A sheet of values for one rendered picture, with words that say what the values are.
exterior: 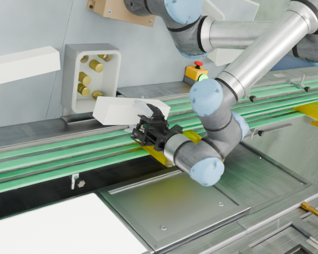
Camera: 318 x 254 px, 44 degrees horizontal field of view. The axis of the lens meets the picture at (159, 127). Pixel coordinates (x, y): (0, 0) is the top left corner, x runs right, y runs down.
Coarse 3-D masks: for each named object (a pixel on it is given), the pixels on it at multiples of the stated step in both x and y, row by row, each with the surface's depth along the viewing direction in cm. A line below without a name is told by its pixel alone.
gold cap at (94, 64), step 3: (93, 60) 139; (96, 60) 139; (90, 63) 139; (93, 63) 138; (96, 63) 137; (99, 63) 137; (90, 66) 139; (93, 66) 137; (96, 66) 136; (99, 66) 137; (102, 66) 138; (93, 69) 138; (96, 69) 137; (99, 69) 138; (102, 69) 139; (99, 72) 138
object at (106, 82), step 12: (120, 60) 138; (84, 72) 140; (96, 72) 143; (108, 72) 143; (96, 84) 146; (108, 84) 145; (84, 96) 145; (108, 96) 146; (72, 108) 135; (84, 108) 139
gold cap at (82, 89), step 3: (78, 84) 140; (81, 84) 140; (78, 87) 139; (81, 87) 138; (84, 87) 138; (87, 87) 139; (78, 90) 139; (81, 90) 138; (84, 90) 138; (87, 90) 139; (81, 93) 138; (84, 93) 138; (87, 93) 139
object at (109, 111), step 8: (96, 104) 113; (104, 104) 110; (112, 104) 110; (120, 104) 112; (128, 104) 114; (152, 104) 122; (160, 104) 124; (96, 112) 113; (104, 112) 110; (112, 112) 110; (120, 112) 112; (128, 112) 114; (136, 112) 116; (168, 112) 126; (104, 120) 110; (112, 120) 112; (120, 120) 114; (128, 120) 116; (136, 120) 118
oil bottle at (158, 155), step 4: (144, 148) 152; (148, 148) 150; (152, 148) 148; (148, 152) 150; (152, 152) 148; (156, 152) 147; (160, 152) 145; (156, 156) 147; (160, 156) 145; (164, 156) 144; (160, 160) 146; (164, 160) 144; (168, 160) 142; (164, 164) 144; (168, 164) 143; (172, 164) 143
